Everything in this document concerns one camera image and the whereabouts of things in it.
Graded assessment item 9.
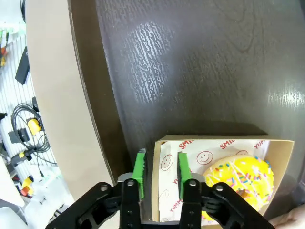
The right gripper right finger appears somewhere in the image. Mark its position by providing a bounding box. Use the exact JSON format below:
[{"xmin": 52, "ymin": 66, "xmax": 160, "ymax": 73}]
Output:
[{"xmin": 177, "ymin": 151, "xmax": 277, "ymax": 229}]

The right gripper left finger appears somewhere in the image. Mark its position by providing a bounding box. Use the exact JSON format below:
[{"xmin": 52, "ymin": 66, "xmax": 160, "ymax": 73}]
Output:
[{"xmin": 45, "ymin": 147, "xmax": 147, "ymax": 229}]

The white printed paper liner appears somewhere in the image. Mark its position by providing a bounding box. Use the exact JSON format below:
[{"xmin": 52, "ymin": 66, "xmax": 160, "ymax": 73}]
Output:
[{"xmin": 159, "ymin": 139, "xmax": 271, "ymax": 223}]

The yellow sprinkled donut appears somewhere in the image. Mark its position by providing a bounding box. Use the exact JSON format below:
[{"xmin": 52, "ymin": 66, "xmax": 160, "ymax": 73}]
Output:
[{"xmin": 201, "ymin": 154, "xmax": 275, "ymax": 221}]

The kraft paper donut box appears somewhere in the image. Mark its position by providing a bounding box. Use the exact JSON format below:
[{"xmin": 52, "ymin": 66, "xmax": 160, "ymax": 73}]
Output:
[{"xmin": 152, "ymin": 134, "xmax": 295, "ymax": 225}]

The dark brown serving tray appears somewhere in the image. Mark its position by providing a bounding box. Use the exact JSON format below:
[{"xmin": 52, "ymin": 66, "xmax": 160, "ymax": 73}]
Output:
[{"xmin": 67, "ymin": 0, "xmax": 305, "ymax": 221}]

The person's left hand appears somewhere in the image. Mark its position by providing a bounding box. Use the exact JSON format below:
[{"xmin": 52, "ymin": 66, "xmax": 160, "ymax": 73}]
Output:
[{"xmin": 268, "ymin": 204, "xmax": 305, "ymax": 229}]

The yellow emergency stop box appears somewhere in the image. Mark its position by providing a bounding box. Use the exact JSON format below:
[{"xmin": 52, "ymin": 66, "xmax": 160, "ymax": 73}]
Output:
[{"xmin": 20, "ymin": 175, "xmax": 36, "ymax": 196}]

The small black box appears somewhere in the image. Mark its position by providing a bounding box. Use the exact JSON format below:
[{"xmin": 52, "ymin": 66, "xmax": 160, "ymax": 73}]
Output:
[{"xmin": 8, "ymin": 128, "xmax": 30, "ymax": 144}]

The black flat power brick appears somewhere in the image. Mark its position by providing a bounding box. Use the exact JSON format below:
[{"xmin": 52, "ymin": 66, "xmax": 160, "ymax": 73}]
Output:
[{"xmin": 14, "ymin": 46, "xmax": 31, "ymax": 85}]

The black handle with yellow band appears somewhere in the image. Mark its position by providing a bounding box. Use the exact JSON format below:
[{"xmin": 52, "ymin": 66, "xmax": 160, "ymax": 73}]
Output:
[{"xmin": 10, "ymin": 149, "xmax": 33, "ymax": 166}]

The yellow round pedal switch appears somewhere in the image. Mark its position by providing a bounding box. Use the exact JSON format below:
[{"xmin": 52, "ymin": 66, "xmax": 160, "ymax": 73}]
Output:
[{"xmin": 27, "ymin": 118, "xmax": 41, "ymax": 135}]

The black coiled cable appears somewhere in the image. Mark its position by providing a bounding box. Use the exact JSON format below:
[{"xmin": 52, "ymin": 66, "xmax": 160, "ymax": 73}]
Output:
[{"xmin": 10, "ymin": 103, "xmax": 58, "ymax": 177}]

